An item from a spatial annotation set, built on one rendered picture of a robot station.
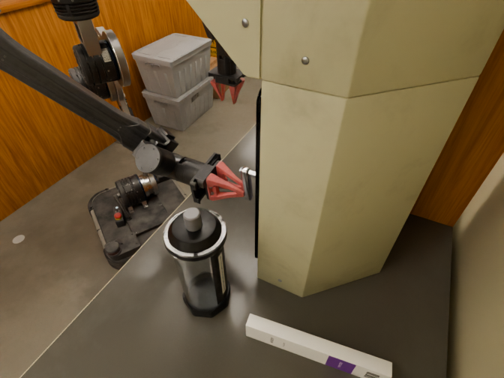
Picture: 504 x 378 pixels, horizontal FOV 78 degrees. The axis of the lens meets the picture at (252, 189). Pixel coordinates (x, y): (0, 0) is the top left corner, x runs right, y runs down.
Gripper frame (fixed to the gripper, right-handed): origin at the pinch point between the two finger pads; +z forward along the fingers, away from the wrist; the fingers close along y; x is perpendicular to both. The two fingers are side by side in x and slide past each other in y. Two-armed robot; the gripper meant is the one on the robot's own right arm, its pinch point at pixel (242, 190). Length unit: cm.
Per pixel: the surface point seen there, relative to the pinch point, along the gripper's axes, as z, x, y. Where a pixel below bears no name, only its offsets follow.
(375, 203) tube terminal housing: 24.9, -6.7, 1.6
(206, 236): 1.8, -5.6, -15.7
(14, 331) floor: -111, 112, -45
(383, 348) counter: 35.6, 18.3, -11.1
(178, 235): -2.4, -5.7, -17.4
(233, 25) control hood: 2.2, -33.7, -3.1
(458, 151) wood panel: 39.3, -0.2, 30.6
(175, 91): -141, 90, 143
